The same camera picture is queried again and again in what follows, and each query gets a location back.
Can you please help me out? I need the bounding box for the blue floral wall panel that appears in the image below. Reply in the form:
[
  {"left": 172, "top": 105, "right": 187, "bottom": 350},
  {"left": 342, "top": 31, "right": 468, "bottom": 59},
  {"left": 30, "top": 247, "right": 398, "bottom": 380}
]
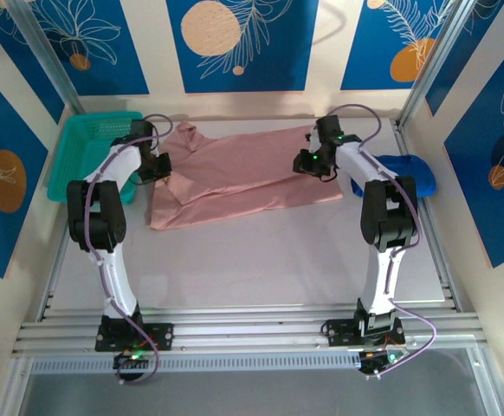
[
  {"left": 424, "top": 0, "right": 504, "bottom": 117},
  {"left": 0, "top": 0, "right": 66, "bottom": 126},
  {"left": 0, "top": 60, "right": 49, "bottom": 278},
  {"left": 30, "top": 0, "right": 150, "bottom": 96},
  {"left": 444, "top": 41, "right": 504, "bottom": 270},
  {"left": 166, "top": 0, "right": 320, "bottom": 94},
  {"left": 340, "top": 0, "right": 450, "bottom": 91}
]

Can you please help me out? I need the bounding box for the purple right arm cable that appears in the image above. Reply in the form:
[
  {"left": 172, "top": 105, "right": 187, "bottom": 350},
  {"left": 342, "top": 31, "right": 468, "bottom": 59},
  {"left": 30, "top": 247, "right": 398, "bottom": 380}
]
[{"left": 323, "top": 102, "right": 439, "bottom": 378}]

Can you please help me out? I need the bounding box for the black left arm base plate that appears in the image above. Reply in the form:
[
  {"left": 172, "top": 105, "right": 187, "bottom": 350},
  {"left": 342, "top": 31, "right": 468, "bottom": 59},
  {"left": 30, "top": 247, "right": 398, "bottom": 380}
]
[{"left": 94, "top": 322, "right": 175, "bottom": 352}]

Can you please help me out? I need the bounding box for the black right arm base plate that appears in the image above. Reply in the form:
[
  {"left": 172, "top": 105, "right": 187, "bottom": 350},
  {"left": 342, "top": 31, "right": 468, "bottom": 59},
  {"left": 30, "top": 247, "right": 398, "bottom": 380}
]
[{"left": 323, "top": 319, "right": 407, "bottom": 348}]

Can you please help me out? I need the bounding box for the aluminium mounting rail frame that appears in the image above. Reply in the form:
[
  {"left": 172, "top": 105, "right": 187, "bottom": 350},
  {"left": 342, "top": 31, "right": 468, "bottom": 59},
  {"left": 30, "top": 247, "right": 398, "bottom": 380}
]
[{"left": 11, "top": 302, "right": 489, "bottom": 360}]

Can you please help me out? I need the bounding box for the teal plastic basket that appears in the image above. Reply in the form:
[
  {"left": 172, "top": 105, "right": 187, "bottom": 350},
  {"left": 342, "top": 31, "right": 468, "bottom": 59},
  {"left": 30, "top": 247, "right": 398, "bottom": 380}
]
[{"left": 46, "top": 111, "right": 144, "bottom": 205}]

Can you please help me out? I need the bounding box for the aluminium corner post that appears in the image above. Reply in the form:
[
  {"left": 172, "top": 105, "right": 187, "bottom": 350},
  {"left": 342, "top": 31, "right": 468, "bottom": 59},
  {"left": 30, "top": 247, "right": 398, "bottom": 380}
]
[
  {"left": 7, "top": 0, "right": 93, "bottom": 127},
  {"left": 398, "top": 0, "right": 474, "bottom": 127}
]

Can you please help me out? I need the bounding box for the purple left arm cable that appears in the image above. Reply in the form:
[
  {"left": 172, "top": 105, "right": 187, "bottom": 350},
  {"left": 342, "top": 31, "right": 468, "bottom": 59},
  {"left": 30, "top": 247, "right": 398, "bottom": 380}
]
[{"left": 85, "top": 113, "right": 176, "bottom": 387}]

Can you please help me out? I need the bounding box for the pink t-shirt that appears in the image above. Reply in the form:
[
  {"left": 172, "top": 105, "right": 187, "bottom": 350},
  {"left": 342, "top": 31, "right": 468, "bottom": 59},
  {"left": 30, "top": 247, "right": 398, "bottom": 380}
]
[{"left": 145, "top": 120, "right": 344, "bottom": 231}]

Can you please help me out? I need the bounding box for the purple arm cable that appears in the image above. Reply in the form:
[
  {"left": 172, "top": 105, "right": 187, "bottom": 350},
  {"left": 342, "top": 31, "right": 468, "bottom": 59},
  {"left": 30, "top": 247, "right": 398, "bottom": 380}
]
[
  {"left": 323, "top": 102, "right": 439, "bottom": 378},
  {"left": 85, "top": 113, "right": 176, "bottom": 387}
]

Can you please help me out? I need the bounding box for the blue folded t-shirt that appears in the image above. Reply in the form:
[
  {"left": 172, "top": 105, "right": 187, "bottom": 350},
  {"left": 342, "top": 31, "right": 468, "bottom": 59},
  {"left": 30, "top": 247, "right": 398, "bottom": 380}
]
[{"left": 349, "top": 153, "right": 437, "bottom": 199}]

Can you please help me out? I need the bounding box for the grey slotted cable duct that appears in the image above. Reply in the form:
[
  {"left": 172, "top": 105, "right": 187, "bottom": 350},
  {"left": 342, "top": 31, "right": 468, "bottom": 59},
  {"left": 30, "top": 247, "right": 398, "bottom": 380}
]
[{"left": 29, "top": 351, "right": 365, "bottom": 374}]

